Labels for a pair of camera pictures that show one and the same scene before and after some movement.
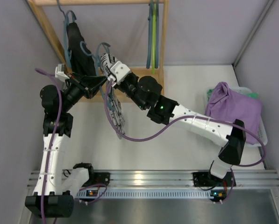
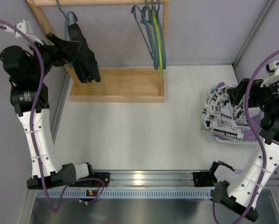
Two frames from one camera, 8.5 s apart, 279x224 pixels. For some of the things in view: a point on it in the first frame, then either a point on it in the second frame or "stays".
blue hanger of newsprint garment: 96,57 → 138,14
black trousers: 82,61 stays
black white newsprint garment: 106,61 → 221,115
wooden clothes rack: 36,7 stays
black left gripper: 83,85 → 48,50
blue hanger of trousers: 66,32 stays
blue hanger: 156,35 → 158,17
